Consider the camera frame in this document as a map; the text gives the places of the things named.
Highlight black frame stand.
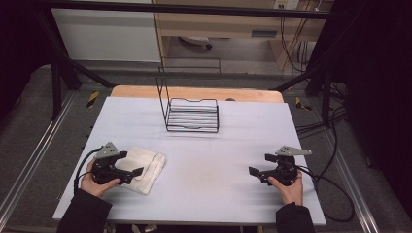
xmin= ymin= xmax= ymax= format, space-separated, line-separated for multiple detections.
xmin=35 ymin=9 xmax=116 ymax=121
xmin=271 ymin=61 xmax=334 ymax=128

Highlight hand-held gripper cable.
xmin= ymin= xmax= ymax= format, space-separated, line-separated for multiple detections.
xmin=73 ymin=147 xmax=103 ymax=195
xmin=294 ymin=164 xmax=356 ymax=223

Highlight white foam board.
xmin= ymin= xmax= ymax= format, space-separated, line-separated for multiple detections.
xmin=52 ymin=96 xmax=327 ymax=227

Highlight wooden table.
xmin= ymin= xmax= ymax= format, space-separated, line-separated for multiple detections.
xmin=110 ymin=84 xmax=285 ymax=104

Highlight black curtain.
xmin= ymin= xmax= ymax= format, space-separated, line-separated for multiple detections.
xmin=0 ymin=0 xmax=54 ymax=121
xmin=315 ymin=0 xmax=412 ymax=208

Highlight hanging cables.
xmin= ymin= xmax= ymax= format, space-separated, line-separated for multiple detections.
xmin=280 ymin=16 xmax=312 ymax=74

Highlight white towel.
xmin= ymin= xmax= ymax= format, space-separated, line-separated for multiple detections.
xmin=115 ymin=146 xmax=166 ymax=196

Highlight white panel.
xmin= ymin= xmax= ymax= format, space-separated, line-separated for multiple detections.
xmin=51 ymin=8 xmax=162 ymax=63

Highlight black wire rack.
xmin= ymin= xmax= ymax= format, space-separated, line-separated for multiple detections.
xmin=155 ymin=57 xmax=223 ymax=134

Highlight left hand-held gripper cable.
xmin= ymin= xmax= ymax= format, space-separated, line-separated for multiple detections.
xmin=73 ymin=147 xmax=103 ymax=195

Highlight light wooden desk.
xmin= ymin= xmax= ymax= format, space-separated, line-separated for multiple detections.
xmin=152 ymin=0 xmax=334 ymax=71

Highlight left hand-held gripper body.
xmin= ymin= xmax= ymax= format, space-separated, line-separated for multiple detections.
xmin=91 ymin=141 xmax=134 ymax=186

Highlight right hand-held gripper cable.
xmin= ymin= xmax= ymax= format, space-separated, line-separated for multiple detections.
xmin=294 ymin=164 xmax=356 ymax=223

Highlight person's right hand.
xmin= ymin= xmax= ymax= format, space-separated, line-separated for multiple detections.
xmin=267 ymin=171 xmax=304 ymax=207

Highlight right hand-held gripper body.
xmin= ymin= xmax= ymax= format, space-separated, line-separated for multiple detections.
xmin=258 ymin=145 xmax=313 ymax=187

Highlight person's left hand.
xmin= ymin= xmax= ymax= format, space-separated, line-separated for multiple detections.
xmin=80 ymin=158 xmax=121 ymax=198

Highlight black frame crossbar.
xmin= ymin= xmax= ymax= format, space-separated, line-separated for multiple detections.
xmin=42 ymin=0 xmax=334 ymax=19

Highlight aluminium floor rail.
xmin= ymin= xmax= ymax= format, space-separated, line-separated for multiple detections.
xmin=0 ymin=91 xmax=77 ymax=221
xmin=324 ymin=129 xmax=381 ymax=233

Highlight bundle of black floor cables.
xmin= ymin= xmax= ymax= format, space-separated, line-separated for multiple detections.
xmin=295 ymin=106 xmax=349 ymax=139

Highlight office chair base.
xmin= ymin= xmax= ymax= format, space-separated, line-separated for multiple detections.
xmin=178 ymin=36 xmax=214 ymax=50

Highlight yellow black tape strip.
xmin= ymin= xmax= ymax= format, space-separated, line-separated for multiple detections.
xmin=86 ymin=90 xmax=100 ymax=109
xmin=294 ymin=96 xmax=312 ymax=112

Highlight white wall socket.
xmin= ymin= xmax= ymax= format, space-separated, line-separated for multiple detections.
xmin=272 ymin=0 xmax=300 ymax=10

